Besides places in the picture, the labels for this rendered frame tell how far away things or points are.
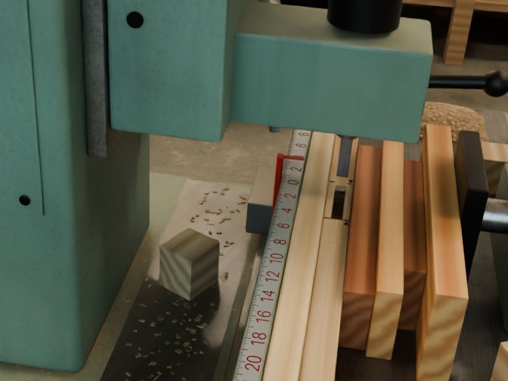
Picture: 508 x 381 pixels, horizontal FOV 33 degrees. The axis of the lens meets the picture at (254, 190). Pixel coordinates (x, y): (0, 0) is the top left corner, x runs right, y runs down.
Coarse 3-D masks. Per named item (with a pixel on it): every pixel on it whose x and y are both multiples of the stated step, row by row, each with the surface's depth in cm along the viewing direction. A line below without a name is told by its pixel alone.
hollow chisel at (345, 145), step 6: (342, 138) 65; (342, 144) 65; (348, 144) 65; (342, 150) 65; (348, 150) 65; (342, 156) 66; (348, 156) 66; (342, 162) 66; (348, 162) 66; (342, 168) 66; (348, 168) 66; (336, 174) 66; (342, 174) 66
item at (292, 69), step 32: (256, 32) 59; (288, 32) 59; (320, 32) 59; (416, 32) 61; (256, 64) 60; (288, 64) 59; (320, 64) 59; (352, 64) 58; (384, 64) 58; (416, 64) 58; (256, 96) 61; (288, 96) 60; (320, 96) 60; (352, 96) 60; (384, 96) 59; (416, 96) 59; (288, 128) 62; (320, 128) 61; (352, 128) 61; (384, 128) 61; (416, 128) 60
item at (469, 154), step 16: (464, 144) 63; (480, 144) 63; (464, 160) 61; (480, 160) 61; (464, 176) 59; (480, 176) 59; (464, 192) 58; (480, 192) 57; (464, 208) 58; (480, 208) 58; (496, 208) 62; (464, 224) 59; (480, 224) 58; (496, 224) 62; (464, 240) 59; (464, 256) 60
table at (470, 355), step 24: (504, 120) 89; (360, 144) 82; (408, 144) 83; (456, 144) 83; (480, 240) 69; (480, 264) 66; (480, 288) 64; (480, 312) 61; (408, 336) 58; (480, 336) 59; (504, 336) 59; (336, 360) 56; (360, 360) 56; (384, 360) 56; (408, 360) 56; (456, 360) 57; (480, 360) 57
